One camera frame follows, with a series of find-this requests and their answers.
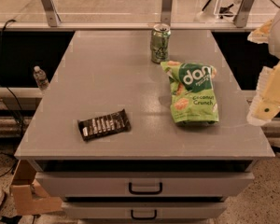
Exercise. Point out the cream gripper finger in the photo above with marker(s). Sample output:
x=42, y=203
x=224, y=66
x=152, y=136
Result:
x=266, y=103
x=261, y=34

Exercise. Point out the dark chocolate rxbar wrapper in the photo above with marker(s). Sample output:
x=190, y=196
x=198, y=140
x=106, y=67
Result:
x=105, y=125

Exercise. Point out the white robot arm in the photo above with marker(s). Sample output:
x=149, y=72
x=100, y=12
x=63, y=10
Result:
x=274, y=37

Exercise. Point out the green coconut crunch snack bag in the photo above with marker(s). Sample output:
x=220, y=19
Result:
x=193, y=96

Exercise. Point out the green soda can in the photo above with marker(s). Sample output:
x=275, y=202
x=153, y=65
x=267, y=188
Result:
x=159, y=42

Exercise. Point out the grey drawer cabinet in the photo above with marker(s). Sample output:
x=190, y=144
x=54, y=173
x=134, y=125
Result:
x=103, y=72

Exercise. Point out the clear plastic water bottle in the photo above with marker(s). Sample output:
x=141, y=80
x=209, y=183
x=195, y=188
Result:
x=41, y=78

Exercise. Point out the upper grey drawer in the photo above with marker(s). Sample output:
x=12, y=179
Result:
x=115, y=184

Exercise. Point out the grey drawer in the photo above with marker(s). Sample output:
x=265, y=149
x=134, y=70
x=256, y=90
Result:
x=122, y=210
x=115, y=184

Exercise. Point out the lower grey drawer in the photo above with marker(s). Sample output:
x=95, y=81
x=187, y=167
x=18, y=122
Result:
x=122, y=210

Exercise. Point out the cardboard box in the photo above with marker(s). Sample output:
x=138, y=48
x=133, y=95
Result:
x=29, y=197

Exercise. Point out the right metal rail bracket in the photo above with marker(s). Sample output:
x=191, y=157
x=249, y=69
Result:
x=241, y=18

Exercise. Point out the metal rail bracket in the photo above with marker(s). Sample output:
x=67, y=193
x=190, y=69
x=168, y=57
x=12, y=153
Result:
x=166, y=11
x=241, y=18
x=51, y=13

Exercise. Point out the middle metal rail bracket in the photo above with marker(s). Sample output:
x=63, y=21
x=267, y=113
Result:
x=166, y=11

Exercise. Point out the black upper drawer handle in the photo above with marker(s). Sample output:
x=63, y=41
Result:
x=145, y=190

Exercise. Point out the black drawer handle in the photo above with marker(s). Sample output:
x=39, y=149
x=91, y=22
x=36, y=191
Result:
x=143, y=215
x=145, y=190

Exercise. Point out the black lower drawer handle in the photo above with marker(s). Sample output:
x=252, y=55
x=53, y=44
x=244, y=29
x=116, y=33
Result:
x=143, y=215

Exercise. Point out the left metal rail bracket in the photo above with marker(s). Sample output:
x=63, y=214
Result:
x=51, y=13

